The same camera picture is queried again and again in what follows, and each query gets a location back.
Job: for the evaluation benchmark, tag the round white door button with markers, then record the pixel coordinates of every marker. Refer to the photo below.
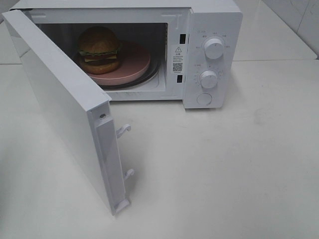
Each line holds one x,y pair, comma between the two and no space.
204,99

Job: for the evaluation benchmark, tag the white microwave door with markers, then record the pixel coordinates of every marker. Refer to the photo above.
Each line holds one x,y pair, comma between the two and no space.
75,106

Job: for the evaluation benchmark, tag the upper white power knob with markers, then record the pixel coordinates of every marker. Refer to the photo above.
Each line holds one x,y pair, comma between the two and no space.
213,47

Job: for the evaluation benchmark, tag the white microwave oven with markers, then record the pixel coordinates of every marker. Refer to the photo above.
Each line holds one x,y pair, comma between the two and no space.
157,25

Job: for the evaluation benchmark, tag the pink round plate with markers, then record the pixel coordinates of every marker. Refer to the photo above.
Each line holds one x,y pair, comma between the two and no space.
134,62

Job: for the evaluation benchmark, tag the white warning label sticker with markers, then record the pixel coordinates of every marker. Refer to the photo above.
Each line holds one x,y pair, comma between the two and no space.
178,52

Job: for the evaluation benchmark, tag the burger with lettuce and cheese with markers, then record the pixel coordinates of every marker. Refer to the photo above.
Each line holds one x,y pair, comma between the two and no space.
98,49

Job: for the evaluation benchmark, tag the lower white timer knob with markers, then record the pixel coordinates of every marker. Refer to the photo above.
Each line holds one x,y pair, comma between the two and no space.
208,79

